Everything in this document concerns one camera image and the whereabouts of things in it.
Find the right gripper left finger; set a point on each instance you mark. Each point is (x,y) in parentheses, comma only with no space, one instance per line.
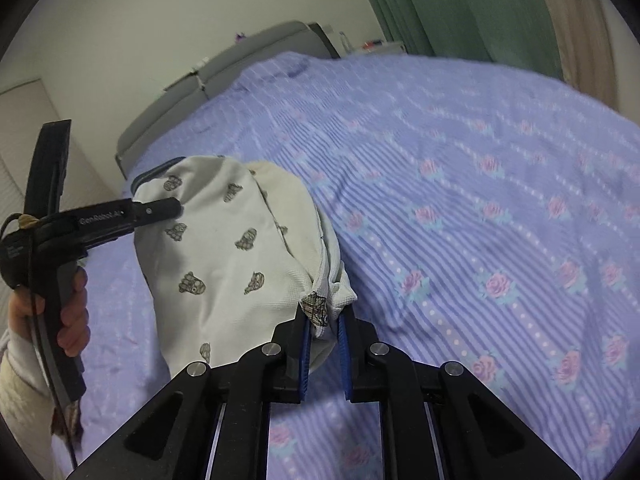
(278,370)

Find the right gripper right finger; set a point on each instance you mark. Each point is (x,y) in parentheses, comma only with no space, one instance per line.
(372,370)

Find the green curtain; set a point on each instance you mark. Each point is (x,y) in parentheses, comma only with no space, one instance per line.
(517,33)

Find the cream sleeved left forearm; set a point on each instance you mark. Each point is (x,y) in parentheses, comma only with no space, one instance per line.
(26,405)

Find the white polo shirt black collar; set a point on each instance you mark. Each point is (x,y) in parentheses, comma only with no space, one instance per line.
(250,249)

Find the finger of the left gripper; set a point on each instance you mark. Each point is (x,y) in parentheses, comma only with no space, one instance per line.
(156,211)

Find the white bedside table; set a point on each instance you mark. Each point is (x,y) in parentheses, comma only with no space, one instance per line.
(380,48)

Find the clear plastic bottle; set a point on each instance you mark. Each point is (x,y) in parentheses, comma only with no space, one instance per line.
(347,46)

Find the beige curtain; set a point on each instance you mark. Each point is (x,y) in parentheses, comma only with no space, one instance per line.
(585,48)

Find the purple floral bed sheet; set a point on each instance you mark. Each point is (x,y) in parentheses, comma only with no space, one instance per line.
(485,214)

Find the grey padded headboard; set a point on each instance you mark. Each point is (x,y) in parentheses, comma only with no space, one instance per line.
(184,96)

